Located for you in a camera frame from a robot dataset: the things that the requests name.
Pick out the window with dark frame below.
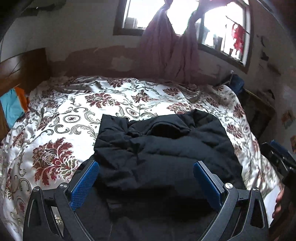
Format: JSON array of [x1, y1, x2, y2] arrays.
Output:
[[112, 0, 255, 74]]

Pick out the dark blue clothes pile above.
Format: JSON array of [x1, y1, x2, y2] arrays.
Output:
[[227, 74, 245, 95]]

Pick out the mauve knotted curtain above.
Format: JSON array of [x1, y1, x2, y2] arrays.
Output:
[[138, 0, 202, 84]]

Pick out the dark wooden side cabinet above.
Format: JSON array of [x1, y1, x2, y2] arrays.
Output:
[[238, 88, 275, 139]]

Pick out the orange wall sticker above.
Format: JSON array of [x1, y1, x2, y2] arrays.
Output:
[[281, 110, 295, 129]]

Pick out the person's right hand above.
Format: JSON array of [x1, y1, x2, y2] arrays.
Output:
[[272, 189, 285, 219]]

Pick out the brown wooden headboard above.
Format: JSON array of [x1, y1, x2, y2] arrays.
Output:
[[1, 48, 51, 139]]

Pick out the floral white red bedspread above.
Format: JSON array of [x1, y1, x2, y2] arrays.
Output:
[[1, 76, 280, 240]]

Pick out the light blue cloth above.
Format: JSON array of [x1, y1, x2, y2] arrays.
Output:
[[1, 89, 25, 129]]

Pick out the orange cloth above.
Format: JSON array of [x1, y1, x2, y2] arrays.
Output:
[[14, 87, 30, 112]]

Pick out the red clothes outside window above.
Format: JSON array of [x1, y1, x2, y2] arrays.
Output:
[[232, 23, 246, 53]]

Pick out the black padded jacket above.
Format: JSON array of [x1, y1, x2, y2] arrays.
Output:
[[77, 110, 245, 240]]

